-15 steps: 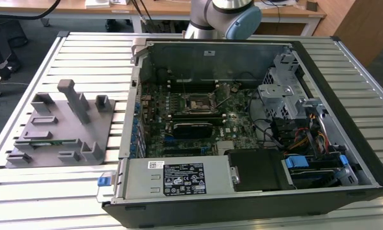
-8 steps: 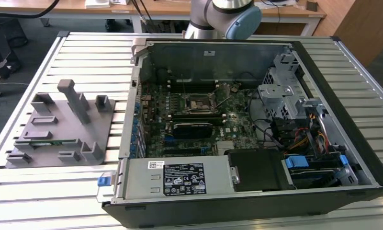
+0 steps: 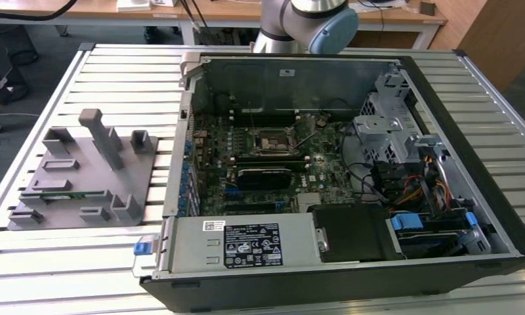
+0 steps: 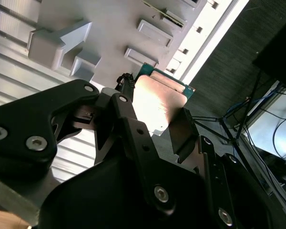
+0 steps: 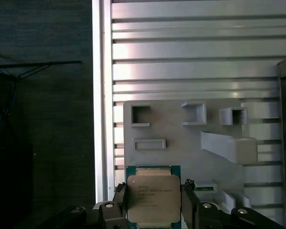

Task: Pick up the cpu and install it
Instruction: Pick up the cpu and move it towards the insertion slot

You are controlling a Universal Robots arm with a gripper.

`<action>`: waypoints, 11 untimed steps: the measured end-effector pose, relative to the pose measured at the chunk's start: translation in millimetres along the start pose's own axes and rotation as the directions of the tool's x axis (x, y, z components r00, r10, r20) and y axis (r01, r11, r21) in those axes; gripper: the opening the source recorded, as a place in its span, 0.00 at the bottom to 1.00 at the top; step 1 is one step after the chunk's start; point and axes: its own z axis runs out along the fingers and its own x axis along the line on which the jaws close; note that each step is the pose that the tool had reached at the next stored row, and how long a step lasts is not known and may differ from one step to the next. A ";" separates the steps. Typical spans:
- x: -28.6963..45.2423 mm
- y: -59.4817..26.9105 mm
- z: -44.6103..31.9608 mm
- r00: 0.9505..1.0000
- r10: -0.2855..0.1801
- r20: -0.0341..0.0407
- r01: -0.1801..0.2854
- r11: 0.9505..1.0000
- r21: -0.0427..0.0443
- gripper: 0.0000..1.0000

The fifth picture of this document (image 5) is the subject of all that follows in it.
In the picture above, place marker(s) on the grey parts rack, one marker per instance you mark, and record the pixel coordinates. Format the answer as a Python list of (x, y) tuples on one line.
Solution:
[(171, 133)]

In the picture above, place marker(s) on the silver CPU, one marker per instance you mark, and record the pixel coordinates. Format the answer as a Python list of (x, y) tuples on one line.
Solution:
[(152, 198)]

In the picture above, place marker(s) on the black PC case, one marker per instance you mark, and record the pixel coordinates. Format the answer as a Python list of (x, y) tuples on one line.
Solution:
[(284, 143)]

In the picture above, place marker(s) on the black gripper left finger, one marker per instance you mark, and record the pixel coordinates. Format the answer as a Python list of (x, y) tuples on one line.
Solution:
[(109, 217)]

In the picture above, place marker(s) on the green RAM stick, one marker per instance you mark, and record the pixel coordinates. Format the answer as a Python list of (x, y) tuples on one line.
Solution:
[(205, 189)]

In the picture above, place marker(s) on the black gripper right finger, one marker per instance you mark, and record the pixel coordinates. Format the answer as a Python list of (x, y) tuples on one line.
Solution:
[(190, 210)]

